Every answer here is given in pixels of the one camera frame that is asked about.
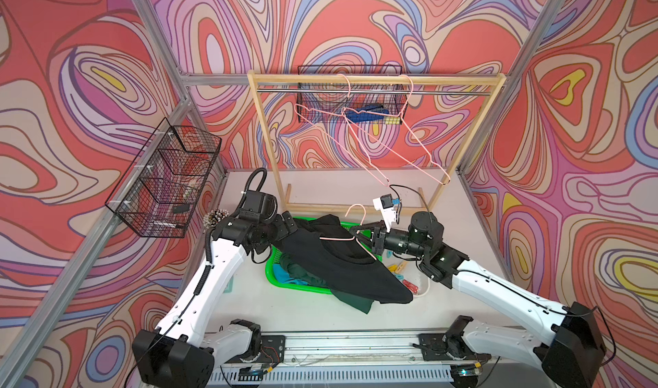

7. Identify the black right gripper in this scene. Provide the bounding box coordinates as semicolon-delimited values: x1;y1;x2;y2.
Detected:
349;220;428;259

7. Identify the black t-shirt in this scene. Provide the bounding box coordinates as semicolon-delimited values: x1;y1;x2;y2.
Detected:
274;214;413;304

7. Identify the dark green t-shirt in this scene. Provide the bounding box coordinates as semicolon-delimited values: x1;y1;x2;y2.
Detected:
276;254;374;314

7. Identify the red clothespin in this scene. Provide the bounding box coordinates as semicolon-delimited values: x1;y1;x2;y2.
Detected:
402;279;418;295

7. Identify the teal t-shirt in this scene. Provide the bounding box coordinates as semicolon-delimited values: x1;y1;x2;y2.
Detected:
272;264;308;286

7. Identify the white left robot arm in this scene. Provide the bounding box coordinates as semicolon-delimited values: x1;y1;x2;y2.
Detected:
132;168;297;387

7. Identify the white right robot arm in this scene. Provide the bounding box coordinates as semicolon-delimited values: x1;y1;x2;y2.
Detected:
349;212;607;387

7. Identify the green perforated plastic basket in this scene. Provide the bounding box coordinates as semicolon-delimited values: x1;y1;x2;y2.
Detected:
266;214;380;295

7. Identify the white plastic tray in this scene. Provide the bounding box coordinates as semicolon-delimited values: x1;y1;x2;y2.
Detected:
382;252;430;298

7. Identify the pine cone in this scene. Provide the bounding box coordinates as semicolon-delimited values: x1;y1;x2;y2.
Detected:
203;209;230;230

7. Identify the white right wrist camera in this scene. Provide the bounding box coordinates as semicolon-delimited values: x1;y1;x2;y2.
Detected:
373;194;402;232

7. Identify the black wire basket back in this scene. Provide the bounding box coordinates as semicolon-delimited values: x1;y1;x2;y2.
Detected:
295;62;406;125

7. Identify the black wire basket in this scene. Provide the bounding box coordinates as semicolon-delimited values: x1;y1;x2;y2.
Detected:
105;119;222;238
295;62;406;125

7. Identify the metal rail base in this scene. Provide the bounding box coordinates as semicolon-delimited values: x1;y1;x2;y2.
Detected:
143;328;566;388

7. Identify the black wire basket left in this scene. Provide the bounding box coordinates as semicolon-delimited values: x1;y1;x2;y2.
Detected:
105;119;222;238

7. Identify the wooden clothes rack frame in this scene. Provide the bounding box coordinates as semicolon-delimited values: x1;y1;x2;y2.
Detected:
247;71;507;213

